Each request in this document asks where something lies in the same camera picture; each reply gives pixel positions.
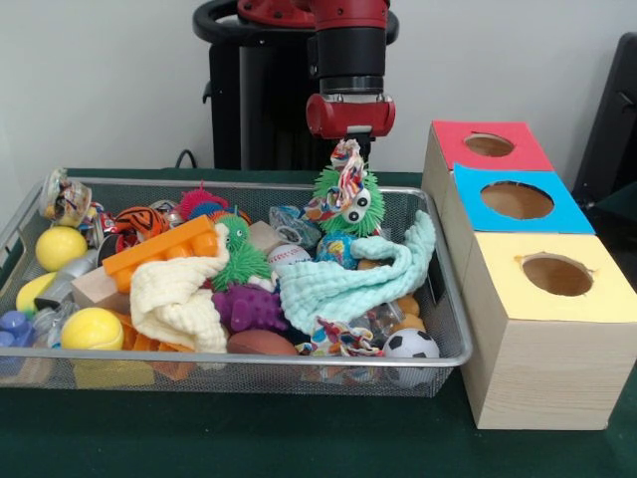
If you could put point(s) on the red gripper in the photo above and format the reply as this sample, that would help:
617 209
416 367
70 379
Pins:
348 117

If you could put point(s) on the colourful patterned cloth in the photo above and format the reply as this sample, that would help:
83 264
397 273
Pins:
346 184

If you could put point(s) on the green puffer ball with eyes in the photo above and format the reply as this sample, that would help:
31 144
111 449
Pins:
374 199

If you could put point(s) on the shallow mesh bin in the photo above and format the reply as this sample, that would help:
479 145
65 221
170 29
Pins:
249 371

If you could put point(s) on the wooden box with three holes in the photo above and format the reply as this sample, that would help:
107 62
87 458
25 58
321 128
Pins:
547 378

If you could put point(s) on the mint green cloth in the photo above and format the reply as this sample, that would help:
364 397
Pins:
328 294

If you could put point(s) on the green spiky caterpillar toy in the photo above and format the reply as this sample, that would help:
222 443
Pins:
244 261

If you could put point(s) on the small soccer ball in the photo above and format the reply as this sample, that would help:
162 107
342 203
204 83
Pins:
410 341

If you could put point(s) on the purple spiky toy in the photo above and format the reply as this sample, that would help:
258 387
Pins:
249 309

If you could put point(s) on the brown toy football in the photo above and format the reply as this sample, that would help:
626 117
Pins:
261 343

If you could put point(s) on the orange toy brick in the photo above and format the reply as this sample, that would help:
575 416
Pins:
159 244

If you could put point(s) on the black stand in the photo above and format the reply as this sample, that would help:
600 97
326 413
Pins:
612 124

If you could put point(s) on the cream yellow cloth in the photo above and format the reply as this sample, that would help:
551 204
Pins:
169 294

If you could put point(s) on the smooth yellow ball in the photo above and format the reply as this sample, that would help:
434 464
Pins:
61 248

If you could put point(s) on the yellow tennis ball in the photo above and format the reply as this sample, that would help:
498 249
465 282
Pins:
92 328

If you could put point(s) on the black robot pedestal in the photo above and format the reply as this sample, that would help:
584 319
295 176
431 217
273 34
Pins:
259 109

